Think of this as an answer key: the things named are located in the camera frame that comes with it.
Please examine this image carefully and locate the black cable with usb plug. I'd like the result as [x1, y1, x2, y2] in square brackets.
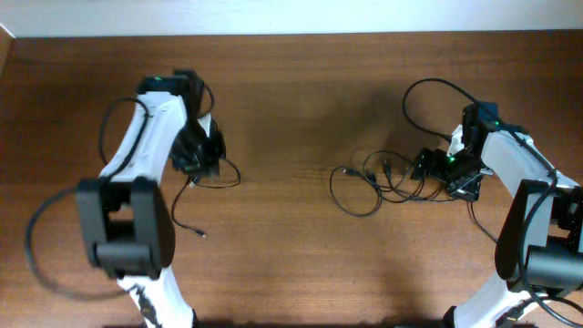
[170, 157, 242, 240]

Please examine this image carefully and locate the black cable bundle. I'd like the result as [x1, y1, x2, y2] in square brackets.
[328, 149, 500, 245]

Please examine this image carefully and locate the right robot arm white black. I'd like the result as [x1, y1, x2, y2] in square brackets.
[412, 102, 582, 327]

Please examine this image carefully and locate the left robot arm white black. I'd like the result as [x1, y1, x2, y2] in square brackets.
[76, 70, 226, 327]

